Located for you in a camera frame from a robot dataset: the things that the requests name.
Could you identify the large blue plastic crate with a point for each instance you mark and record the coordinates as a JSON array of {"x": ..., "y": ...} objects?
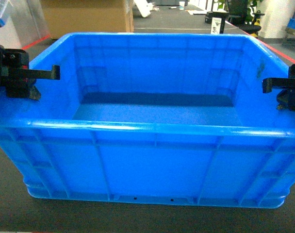
[{"x": 156, "y": 119}]

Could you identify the large open cardboard box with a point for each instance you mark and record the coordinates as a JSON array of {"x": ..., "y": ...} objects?
[{"x": 71, "y": 16}]

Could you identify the white paper cup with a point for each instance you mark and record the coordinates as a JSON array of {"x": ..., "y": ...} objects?
[{"x": 181, "y": 5}]

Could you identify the metal shelf rack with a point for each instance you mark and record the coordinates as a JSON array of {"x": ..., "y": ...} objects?
[{"x": 289, "y": 37}]

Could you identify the black and white carton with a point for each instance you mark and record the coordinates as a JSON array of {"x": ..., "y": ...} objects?
[{"x": 217, "y": 21}]

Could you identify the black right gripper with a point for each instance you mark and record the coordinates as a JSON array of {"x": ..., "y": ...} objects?
[{"x": 286, "y": 97}]

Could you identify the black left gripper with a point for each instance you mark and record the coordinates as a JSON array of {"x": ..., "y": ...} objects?
[{"x": 16, "y": 77}]

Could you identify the black office chair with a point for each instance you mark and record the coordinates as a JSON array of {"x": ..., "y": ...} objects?
[{"x": 237, "y": 11}]

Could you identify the yellow black floor machine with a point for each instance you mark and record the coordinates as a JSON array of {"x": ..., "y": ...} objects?
[{"x": 253, "y": 24}]

